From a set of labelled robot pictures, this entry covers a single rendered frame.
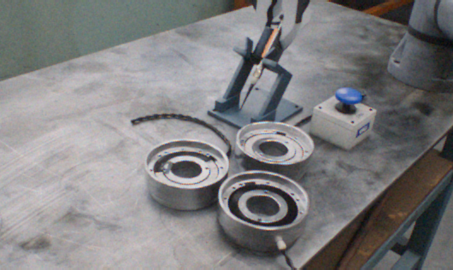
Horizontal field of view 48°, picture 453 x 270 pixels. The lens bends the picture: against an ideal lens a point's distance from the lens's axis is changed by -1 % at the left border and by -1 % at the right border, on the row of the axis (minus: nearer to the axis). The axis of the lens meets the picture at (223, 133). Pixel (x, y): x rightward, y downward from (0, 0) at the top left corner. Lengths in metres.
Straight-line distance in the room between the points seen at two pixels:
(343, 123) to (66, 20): 1.80
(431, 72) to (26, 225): 0.74
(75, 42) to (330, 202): 1.93
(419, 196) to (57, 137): 0.76
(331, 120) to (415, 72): 0.30
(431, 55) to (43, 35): 1.73
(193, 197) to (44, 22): 1.81
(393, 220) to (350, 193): 0.40
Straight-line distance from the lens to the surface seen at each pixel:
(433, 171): 1.28
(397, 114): 0.92
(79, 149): 0.74
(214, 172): 0.65
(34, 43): 2.36
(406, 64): 1.04
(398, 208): 1.13
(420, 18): 1.03
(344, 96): 0.78
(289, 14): 0.78
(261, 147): 0.72
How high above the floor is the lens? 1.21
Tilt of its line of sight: 32 degrees down
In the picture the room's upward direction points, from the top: 5 degrees clockwise
